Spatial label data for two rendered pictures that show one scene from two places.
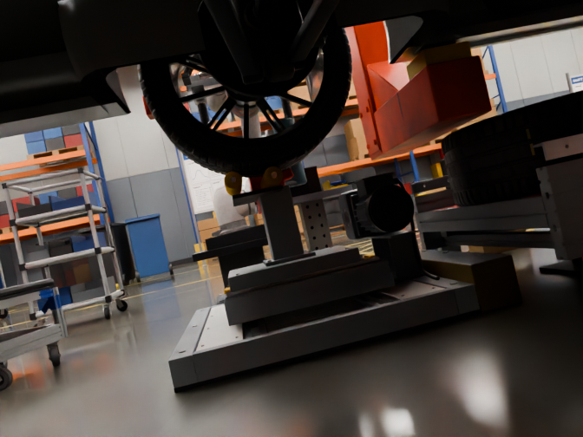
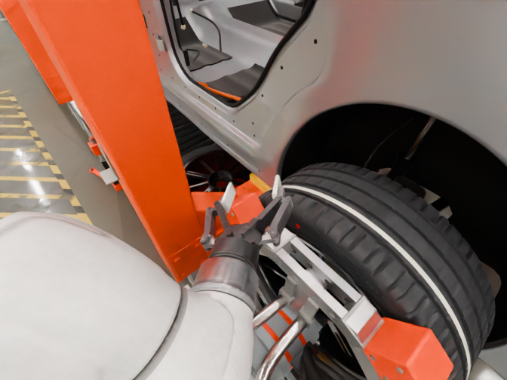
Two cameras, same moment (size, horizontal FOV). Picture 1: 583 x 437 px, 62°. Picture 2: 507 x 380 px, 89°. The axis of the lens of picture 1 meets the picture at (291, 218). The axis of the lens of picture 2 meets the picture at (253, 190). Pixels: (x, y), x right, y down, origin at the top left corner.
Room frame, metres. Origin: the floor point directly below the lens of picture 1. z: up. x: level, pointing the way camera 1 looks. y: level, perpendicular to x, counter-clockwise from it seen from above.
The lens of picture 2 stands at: (1.97, 0.17, 1.59)
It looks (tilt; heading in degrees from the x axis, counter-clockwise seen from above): 48 degrees down; 236
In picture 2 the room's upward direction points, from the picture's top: straight up
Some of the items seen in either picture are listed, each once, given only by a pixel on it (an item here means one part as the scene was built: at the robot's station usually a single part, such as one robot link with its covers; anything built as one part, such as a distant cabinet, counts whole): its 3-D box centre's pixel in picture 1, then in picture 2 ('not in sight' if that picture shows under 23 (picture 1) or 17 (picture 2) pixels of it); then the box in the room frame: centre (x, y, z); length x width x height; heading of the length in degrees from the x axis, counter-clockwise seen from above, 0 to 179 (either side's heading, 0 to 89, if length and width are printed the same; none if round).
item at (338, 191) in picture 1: (302, 199); not in sight; (2.18, -0.07, 0.44); 0.43 x 0.17 x 0.03; 97
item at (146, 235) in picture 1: (149, 247); not in sight; (7.60, 2.28, 0.49); 0.64 x 0.54 x 0.97; 16
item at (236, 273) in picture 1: (282, 231); not in sight; (1.58, 0.04, 0.32); 0.40 x 0.30 x 0.28; 97
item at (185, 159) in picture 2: (554, 147); (222, 188); (1.53, -0.86, 0.39); 0.66 x 0.66 x 0.24
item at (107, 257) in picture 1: (109, 257); not in sight; (7.50, 2.88, 0.49); 0.64 x 0.54 x 0.97; 179
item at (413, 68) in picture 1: (437, 61); (269, 179); (1.42, -0.52, 0.71); 0.14 x 0.14 x 0.05; 7
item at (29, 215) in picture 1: (68, 251); not in sight; (3.29, 1.53, 0.50); 0.54 x 0.42 x 1.00; 97
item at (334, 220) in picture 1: (345, 201); not in sight; (9.28, -1.09, 0.55); 1.40 x 0.80 x 1.09; 101
